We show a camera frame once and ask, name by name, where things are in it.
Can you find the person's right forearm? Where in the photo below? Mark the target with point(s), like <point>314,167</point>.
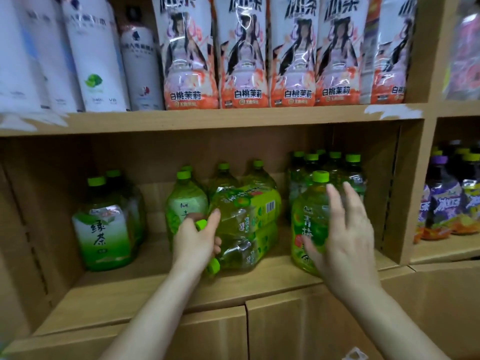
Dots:
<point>390,329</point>

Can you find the wooden shelf unit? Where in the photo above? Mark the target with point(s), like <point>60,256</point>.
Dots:
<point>225,118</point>

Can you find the tea bottle purple orange label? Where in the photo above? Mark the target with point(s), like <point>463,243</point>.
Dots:
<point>422,217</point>

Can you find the person's left hand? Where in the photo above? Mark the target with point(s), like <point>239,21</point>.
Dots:
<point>191,247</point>

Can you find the person's right middle finger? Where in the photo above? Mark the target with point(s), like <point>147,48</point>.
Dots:
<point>356,206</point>

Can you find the small white bottle dark cap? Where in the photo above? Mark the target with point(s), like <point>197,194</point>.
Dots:
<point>140,67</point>

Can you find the person's right hand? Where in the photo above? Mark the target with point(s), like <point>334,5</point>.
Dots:
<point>348,258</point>

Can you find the person's left forearm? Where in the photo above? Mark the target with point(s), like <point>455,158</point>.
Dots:
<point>153,318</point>

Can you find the person's left thumb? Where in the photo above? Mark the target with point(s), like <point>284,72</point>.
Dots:
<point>213,223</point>

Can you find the pink label drink bottle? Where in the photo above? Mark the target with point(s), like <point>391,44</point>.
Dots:
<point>465,56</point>

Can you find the white bottle green lime print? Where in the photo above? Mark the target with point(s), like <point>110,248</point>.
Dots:
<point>95,59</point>

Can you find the lime tea bottle yellow-green label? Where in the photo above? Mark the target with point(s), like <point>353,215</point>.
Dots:
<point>309,221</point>
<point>223,178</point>
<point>247,209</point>
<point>243,247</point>
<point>258,176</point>

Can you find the purple-capped tea bottle purple label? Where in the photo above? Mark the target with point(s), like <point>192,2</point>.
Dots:
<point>442,202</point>

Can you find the slim green tea bottle pale label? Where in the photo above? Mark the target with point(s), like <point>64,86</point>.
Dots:
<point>183,206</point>
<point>187,168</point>

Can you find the green tea bottle white-green label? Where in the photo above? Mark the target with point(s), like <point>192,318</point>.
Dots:
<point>103,232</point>
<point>131,198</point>

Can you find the tall white drink bottle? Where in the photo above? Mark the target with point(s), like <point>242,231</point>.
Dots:
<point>52,52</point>
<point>15,59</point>

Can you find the peach tea bottle figure print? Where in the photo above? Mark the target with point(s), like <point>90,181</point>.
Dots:
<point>294,59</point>
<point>392,56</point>
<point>242,59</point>
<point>187,59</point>
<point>341,56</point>

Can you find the cluster of green-capped drink bottles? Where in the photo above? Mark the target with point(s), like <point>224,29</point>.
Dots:
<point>348,176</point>

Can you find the small white paper scrap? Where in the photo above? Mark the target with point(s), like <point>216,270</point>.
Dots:
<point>355,354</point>

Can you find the person's right thumb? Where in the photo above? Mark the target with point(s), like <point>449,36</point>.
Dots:
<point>313,253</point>

